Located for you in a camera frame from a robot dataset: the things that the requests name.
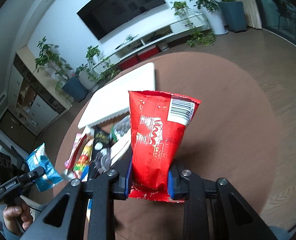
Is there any white plastic tray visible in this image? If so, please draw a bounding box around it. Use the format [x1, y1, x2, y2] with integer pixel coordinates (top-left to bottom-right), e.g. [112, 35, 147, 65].
[78, 62, 156, 129]

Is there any wall-mounted black television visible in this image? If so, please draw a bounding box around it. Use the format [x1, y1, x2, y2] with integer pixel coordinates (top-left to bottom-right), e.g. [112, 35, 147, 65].
[77, 0, 165, 40]

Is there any red storage box left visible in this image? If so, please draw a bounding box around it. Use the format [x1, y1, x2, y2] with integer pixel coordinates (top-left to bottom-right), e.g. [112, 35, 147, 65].
[119, 55, 140, 70]

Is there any wooden display cabinet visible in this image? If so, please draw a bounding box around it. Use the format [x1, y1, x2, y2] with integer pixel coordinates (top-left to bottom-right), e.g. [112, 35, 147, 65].
[7, 46, 73, 135]

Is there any green-edged seed bag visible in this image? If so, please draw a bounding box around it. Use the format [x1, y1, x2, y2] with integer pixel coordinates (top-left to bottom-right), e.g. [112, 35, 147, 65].
[110, 115, 130, 142]

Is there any light blue snack bag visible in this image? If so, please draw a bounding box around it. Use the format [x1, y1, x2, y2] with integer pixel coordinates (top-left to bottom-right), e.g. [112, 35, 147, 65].
[26, 143, 63, 192]

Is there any person's left hand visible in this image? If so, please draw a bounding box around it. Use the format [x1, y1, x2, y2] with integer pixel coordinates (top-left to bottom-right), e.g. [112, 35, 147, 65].
[3, 201, 33, 237]

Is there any pink snack packet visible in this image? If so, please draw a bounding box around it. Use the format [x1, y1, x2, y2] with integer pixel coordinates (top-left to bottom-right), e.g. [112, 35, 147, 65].
[65, 133, 88, 170]

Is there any left plant in white pot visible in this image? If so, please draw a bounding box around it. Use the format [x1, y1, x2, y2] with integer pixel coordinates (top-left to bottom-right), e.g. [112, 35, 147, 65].
[75, 46, 103, 91]

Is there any plant in white pot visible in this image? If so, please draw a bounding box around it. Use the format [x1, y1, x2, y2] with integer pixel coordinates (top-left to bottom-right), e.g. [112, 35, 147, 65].
[75, 46, 103, 91]
[190, 0, 228, 36]

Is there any red storage box right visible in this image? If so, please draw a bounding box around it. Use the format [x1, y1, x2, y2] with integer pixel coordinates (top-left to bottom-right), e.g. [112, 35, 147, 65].
[137, 45, 160, 61]

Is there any left plant in blue pot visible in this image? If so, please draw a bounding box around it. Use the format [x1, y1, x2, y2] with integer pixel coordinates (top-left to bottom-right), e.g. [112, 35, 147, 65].
[35, 36, 88, 103]

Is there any red snack bag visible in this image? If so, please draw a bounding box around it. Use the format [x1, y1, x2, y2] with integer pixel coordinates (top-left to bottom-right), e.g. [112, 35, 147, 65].
[129, 90, 201, 202]

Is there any white TV console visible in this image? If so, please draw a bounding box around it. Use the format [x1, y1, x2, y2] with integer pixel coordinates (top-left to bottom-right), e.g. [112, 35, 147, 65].
[96, 13, 211, 64]

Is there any orange candy bag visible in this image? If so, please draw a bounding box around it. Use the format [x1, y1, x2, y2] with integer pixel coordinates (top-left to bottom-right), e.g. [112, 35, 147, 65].
[73, 139, 94, 179]

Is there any white snack packet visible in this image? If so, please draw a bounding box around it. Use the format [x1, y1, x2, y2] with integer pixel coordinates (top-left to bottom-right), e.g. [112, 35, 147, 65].
[110, 130, 131, 167]

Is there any red storage box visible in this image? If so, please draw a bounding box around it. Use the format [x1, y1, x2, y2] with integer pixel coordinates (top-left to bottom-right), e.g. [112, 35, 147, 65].
[137, 45, 160, 61]
[119, 55, 140, 70]

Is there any black snack packet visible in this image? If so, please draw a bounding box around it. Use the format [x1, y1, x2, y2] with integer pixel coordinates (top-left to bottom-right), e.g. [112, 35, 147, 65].
[88, 126, 112, 180]

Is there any tall plant in blue pot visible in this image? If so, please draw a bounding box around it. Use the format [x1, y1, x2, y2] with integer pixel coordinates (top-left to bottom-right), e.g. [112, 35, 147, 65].
[219, 0, 247, 33]

